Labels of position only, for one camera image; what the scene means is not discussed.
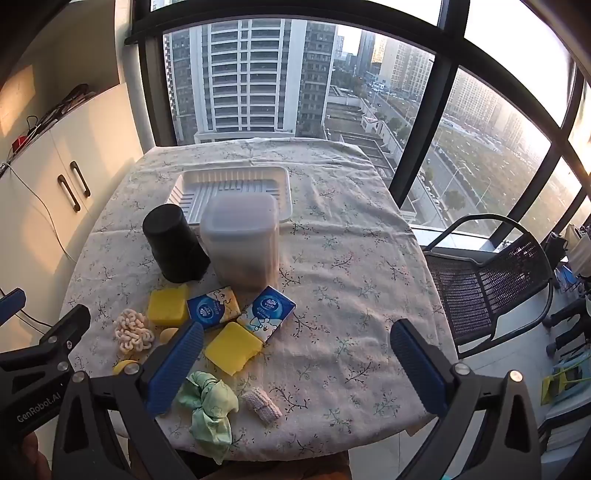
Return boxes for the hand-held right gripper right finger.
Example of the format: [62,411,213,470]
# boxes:
[390,318,543,480]

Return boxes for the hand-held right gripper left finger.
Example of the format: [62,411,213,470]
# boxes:
[52,320,206,480]

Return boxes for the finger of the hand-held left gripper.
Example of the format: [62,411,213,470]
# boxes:
[0,287,27,326]
[0,304,92,384]

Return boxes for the green cloth scrunchie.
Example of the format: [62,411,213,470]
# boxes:
[175,370,240,464]

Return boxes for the yellow sponge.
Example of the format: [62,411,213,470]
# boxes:
[147,284,191,326]
[204,322,263,376]

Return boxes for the blue and yellow tissue packet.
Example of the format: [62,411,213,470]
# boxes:
[187,286,242,330]

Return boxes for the blue and white tissue packet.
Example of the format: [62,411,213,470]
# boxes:
[236,285,297,344]

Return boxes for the white plastic tray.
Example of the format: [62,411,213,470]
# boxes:
[166,165,293,223]

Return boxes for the white knitted band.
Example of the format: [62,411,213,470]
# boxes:
[240,387,282,423]

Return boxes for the black mesh chair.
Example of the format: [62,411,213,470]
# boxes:
[422,215,555,358]

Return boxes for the floral tablecloth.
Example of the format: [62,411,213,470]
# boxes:
[60,137,458,464]

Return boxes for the black cylindrical container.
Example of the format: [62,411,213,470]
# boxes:
[142,203,212,283]

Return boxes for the white paper roll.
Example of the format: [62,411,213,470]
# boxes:
[199,191,281,291]

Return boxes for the green and yellow item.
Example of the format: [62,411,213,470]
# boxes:
[541,359,586,407]

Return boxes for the dark stand legs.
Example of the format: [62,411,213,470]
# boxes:
[542,295,591,356]

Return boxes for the white cabinet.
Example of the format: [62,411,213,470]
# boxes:
[0,83,155,333]

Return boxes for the black cabinet handle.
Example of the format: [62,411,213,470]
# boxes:
[58,174,82,213]
[69,160,91,198]

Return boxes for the dark cable bundle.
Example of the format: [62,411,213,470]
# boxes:
[39,84,97,134]

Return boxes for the black window frame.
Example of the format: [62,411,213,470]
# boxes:
[124,0,591,259]

